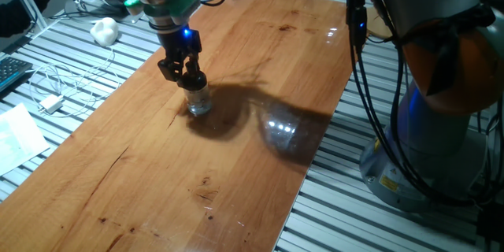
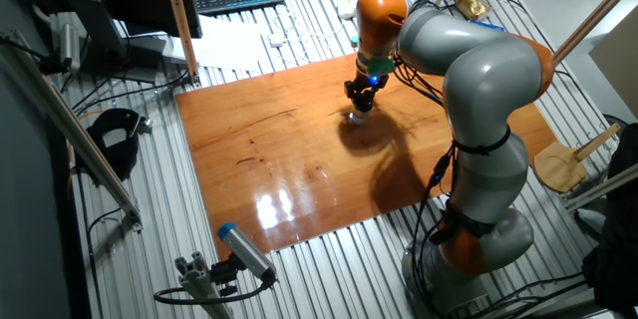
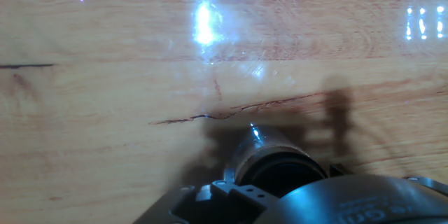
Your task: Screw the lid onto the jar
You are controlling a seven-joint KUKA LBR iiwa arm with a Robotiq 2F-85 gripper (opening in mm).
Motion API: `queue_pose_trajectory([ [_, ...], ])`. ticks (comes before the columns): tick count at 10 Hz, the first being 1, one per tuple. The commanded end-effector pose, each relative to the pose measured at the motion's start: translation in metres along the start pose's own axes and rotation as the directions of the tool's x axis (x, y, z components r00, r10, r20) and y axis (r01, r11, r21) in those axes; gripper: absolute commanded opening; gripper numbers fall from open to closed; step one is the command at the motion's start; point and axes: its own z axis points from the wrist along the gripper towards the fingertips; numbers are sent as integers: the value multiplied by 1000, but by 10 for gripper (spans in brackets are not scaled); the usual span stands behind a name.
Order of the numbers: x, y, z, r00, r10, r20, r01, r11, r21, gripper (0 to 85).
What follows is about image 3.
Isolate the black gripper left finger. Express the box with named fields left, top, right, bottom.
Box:
left=132, top=167, right=281, bottom=224

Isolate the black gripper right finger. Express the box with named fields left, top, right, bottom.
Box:
left=328, top=163, right=448, bottom=197

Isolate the small clear glass jar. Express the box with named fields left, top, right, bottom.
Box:
left=229, top=124, right=309, bottom=179

